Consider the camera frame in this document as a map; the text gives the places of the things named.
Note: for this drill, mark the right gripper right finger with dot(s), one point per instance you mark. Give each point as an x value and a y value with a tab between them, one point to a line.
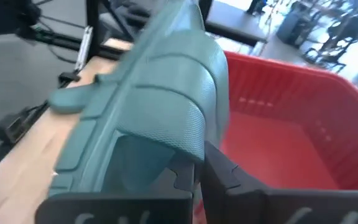
259	205

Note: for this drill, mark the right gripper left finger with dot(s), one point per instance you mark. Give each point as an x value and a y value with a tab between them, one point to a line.
120	208

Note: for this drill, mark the green foam slide sandal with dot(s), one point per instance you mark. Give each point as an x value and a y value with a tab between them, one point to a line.
70	99
166	93

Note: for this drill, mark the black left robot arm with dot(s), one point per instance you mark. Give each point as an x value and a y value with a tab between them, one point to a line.
5	15

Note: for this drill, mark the red plastic bin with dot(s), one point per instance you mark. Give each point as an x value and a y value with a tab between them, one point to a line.
291	140

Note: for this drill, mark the white metal strip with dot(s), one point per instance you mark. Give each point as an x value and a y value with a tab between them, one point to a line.
84	46

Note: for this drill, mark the black background table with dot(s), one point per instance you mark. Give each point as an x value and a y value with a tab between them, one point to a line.
235	25

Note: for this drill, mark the black frame clamp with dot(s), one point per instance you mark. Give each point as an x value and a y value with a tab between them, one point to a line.
17	124

